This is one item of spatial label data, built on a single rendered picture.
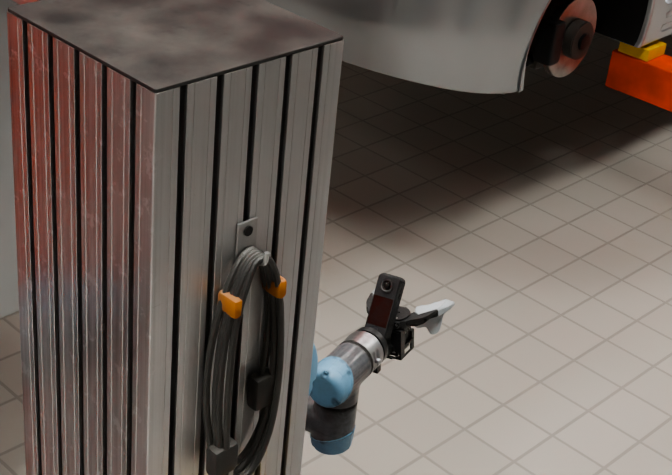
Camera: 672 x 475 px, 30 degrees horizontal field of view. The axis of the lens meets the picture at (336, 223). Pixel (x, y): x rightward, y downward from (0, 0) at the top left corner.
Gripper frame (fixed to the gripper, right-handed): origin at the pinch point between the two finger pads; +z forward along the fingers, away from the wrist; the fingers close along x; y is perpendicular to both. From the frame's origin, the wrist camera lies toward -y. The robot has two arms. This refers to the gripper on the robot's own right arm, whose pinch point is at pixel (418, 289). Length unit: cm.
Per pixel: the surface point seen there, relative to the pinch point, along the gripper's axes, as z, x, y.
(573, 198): 290, -73, 114
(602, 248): 257, -48, 118
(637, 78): 292, -50, 57
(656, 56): 300, -45, 49
